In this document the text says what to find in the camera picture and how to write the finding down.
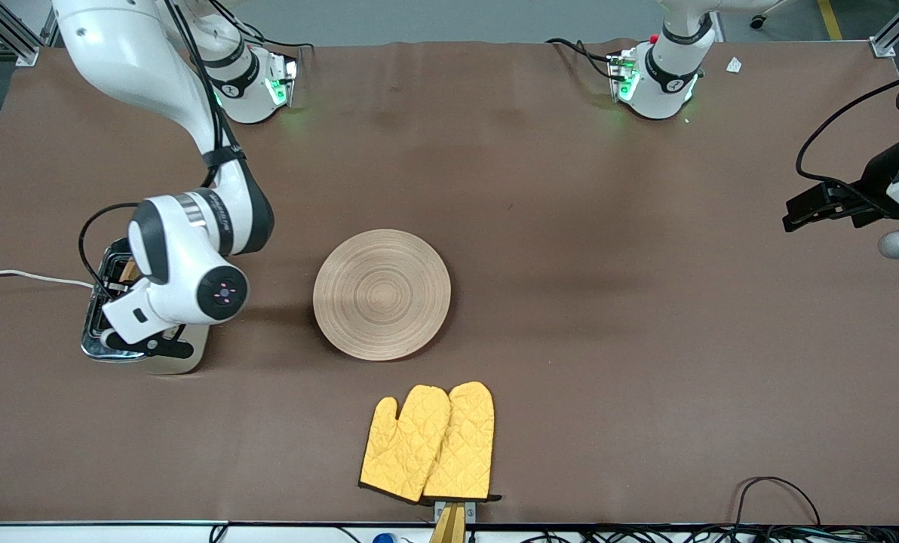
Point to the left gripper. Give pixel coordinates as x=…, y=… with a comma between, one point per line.
x=874, y=183

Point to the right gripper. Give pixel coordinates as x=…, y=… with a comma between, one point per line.
x=120, y=259

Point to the brown bread slice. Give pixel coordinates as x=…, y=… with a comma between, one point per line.
x=128, y=271

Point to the round wooden plate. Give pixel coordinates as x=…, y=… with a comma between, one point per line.
x=381, y=294

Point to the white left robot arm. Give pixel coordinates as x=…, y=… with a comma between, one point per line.
x=668, y=90

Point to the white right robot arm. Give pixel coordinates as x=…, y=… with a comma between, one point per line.
x=185, y=249

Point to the chrome and beige toaster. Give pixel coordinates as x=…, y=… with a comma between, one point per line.
x=170, y=367

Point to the white paper scrap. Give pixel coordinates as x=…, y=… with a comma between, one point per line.
x=734, y=65

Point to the black chair caster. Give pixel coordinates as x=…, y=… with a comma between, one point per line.
x=757, y=22

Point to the brown table cover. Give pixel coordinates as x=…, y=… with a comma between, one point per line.
x=570, y=226

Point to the yellow quilted oven mitt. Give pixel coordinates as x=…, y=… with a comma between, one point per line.
x=468, y=445
x=404, y=452

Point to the small blue object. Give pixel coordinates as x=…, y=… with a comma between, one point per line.
x=383, y=538

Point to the wooden stick with metal bracket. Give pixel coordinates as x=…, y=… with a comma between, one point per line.
x=449, y=528

